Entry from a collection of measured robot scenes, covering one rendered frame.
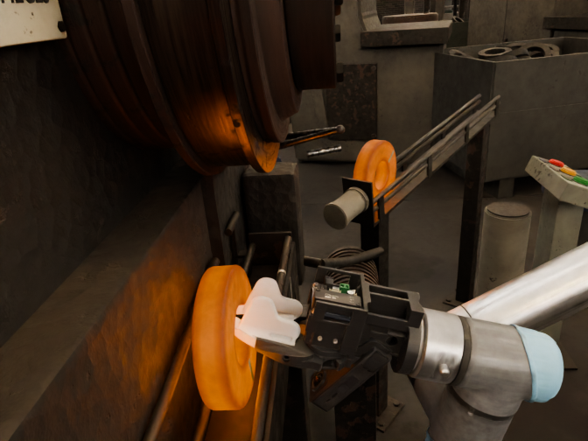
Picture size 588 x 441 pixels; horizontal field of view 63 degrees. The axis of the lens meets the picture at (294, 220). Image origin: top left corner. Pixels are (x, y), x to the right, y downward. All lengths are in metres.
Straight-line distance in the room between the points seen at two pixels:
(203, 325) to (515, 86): 2.44
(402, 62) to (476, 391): 2.82
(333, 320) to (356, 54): 2.89
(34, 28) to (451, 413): 0.54
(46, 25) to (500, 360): 0.50
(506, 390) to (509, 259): 0.91
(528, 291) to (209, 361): 0.43
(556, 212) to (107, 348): 1.28
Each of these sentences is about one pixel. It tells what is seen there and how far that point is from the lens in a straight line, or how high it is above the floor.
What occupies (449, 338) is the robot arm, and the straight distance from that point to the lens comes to 0.53.
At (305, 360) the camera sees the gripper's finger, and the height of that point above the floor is 0.74.
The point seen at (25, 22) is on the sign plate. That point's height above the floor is 1.07.
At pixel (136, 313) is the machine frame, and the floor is 0.84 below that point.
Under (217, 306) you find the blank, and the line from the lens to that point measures 0.49.
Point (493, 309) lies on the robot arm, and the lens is 0.70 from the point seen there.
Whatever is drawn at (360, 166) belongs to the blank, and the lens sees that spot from 1.05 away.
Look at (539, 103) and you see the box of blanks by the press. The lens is 2.87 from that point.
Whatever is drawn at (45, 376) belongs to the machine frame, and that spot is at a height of 0.87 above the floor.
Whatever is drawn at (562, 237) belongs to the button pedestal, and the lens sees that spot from 1.53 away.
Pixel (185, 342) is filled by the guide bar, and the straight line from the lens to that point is 0.54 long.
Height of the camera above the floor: 1.07
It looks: 24 degrees down
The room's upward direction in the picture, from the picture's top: 5 degrees counter-clockwise
